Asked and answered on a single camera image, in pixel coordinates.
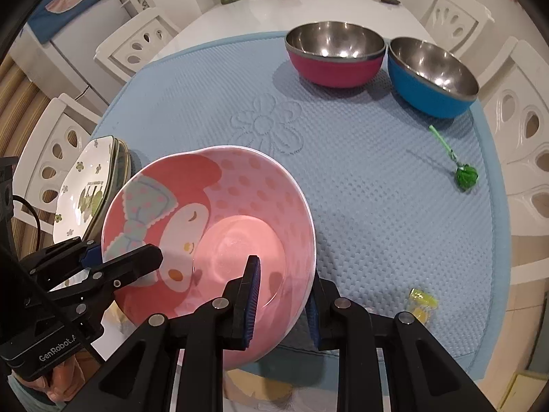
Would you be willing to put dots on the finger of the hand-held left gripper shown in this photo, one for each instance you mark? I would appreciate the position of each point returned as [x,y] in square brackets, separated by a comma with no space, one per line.
[92,253]
[137,261]

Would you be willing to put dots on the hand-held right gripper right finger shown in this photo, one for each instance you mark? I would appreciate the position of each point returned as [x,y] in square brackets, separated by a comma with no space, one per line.
[314,326]

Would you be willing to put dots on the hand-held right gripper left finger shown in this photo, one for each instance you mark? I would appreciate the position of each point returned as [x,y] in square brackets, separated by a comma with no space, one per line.
[253,300]

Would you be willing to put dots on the pink cartoon bowl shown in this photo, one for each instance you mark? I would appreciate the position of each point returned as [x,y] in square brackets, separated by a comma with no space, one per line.
[240,197]

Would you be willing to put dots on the person's left hand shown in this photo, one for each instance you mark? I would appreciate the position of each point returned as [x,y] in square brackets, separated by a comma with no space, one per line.
[77,373]

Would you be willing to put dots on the yellow-green wrapped candy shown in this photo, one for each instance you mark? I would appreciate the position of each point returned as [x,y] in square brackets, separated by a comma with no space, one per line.
[422,302]

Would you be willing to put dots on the blue textured table mat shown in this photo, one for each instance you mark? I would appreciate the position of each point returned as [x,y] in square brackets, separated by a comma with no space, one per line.
[364,223]

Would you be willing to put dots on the white dining chair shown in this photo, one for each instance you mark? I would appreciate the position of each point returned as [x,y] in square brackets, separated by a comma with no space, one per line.
[55,116]
[459,13]
[523,146]
[141,30]

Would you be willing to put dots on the white refrigerator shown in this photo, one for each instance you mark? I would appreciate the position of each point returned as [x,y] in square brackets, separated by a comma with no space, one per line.
[81,55]

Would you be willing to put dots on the green wrapped lollipop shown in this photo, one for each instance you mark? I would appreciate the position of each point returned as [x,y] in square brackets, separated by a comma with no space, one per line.
[466,177]

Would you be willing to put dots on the yellow box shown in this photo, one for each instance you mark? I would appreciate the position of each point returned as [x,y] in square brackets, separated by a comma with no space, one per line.
[521,390]

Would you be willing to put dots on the red steel bowl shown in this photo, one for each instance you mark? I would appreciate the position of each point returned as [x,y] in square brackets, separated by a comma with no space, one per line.
[339,68]

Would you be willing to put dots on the blue steel bowl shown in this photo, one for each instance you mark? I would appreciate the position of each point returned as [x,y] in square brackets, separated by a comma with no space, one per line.
[433,90]

